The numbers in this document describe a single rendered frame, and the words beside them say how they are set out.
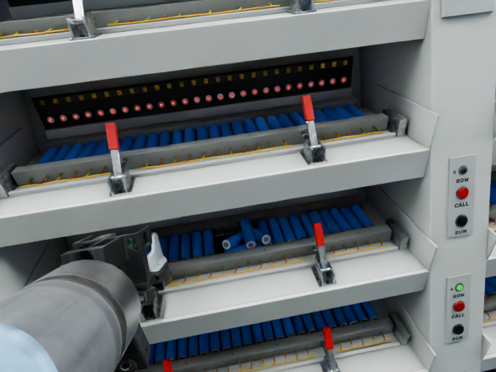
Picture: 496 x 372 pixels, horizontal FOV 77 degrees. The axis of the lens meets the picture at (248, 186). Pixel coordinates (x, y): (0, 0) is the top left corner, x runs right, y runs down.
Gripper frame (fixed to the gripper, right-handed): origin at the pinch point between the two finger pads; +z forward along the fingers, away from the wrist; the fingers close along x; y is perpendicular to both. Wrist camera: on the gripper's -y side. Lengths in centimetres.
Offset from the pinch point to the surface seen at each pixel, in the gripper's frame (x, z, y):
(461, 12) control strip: -46, -11, 27
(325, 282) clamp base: -26.4, -2.6, -6.6
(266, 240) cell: -19.0, 2.4, 0.2
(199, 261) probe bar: -7.7, 2.3, -1.4
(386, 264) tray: -37.0, -1.3, -6.2
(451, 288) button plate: -46.0, -3.1, -11.2
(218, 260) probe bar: -10.7, 1.8, -1.6
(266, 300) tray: -17.1, -3.4, -7.4
